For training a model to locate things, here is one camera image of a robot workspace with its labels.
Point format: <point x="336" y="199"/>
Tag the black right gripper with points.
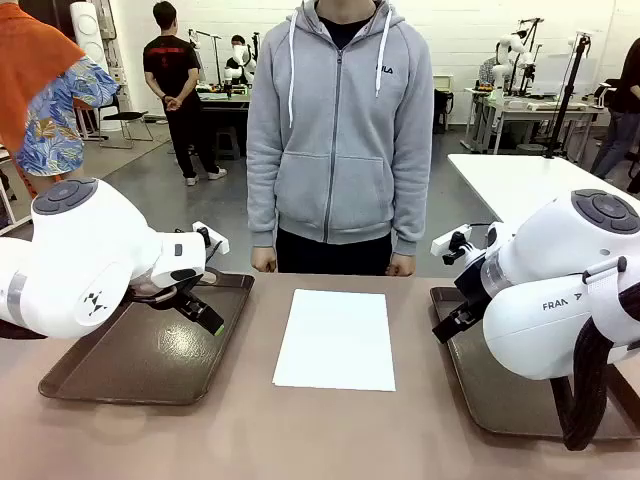
<point x="472" y="285"/>

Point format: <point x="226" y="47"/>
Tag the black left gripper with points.
<point x="150" y="299"/>

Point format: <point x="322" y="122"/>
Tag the white A4 paper stack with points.
<point x="335" y="340"/>

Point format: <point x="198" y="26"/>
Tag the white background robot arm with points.
<point x="510" y="55"/>

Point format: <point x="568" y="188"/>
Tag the grey sleeved left forearm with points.
<point x="412" y="200"/>

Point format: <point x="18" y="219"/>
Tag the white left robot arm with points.
<point x="75" y="250"/>

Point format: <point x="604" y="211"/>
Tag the grey sleeved right forearm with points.
<point x="262" y="200"/>

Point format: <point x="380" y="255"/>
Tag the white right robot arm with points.
<point x="540" y="310"/>

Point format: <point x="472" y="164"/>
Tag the person's left hand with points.
<point x="402" y="265"/>

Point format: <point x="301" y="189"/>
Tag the person's right hand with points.
<point x="264" y="260"/>

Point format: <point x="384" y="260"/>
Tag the brown plastic tray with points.
<point x="500" y="395"/>
<point x="150" y="365"/>

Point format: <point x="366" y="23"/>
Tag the white table with legs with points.
<point x="510" y="180"/>

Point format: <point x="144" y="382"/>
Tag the black stool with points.
<point x="228" y="142"/>

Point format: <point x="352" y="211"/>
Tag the person in grey hoodie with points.
<point x="340" y="150"/>

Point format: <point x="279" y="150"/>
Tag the black folding chair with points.
<point x="125" y="117"/>

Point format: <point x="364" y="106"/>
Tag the dark background work table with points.
<point x="222" y="102"/>

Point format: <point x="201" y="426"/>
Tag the grey background work table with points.
<point x="540" y="107"/>

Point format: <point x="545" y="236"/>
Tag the man in black t-shirt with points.
<point x="172" y="75"/>

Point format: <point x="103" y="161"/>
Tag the beige box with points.
<point x="442" y="82"/>

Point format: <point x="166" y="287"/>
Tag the person in plaid shirt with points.
<point x="487" y="72"/>

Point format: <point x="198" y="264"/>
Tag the black tripod pole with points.
<point x="567" y="95"/>

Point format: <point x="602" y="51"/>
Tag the person in dark clothing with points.
<point x="625" y="100"/>

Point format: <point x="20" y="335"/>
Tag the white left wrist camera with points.
<point x="212" y="237"/>

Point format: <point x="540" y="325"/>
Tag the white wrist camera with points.
<point x="447" y="239"/>
<point x="212" y="237"/>

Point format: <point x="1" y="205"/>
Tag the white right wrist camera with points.
<point x="447" y="239"/>

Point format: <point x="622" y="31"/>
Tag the black camera stand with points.
<point x="530" y="50"/>

